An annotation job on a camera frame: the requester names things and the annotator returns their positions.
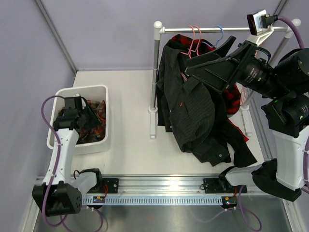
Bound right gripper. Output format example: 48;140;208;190
185;36;287;100

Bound orange plaid shirt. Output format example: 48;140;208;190
53;96;107;145

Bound pink hanger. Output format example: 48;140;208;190
193;25;202;57
181;25;196;58
237;84;251;106

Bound dark pinstripe shirt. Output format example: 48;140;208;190
156;40;231;166

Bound plain black shirt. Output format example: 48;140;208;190
211;93;257;168

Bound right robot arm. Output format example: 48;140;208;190
185;37;309;202

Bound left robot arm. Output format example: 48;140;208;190
32;96;104;218

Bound blue hanger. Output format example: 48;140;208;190
201;25;224;48

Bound red black checked shirt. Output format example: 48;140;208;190
171;34;248;141

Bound white plastic basket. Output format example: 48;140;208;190
46;85;110;155

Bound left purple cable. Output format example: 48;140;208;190
41;95;109;232

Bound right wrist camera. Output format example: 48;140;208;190
246;9;278;46

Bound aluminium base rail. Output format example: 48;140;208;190
31;175;266;194

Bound white slotted cable duct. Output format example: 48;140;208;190
82;195;223;205

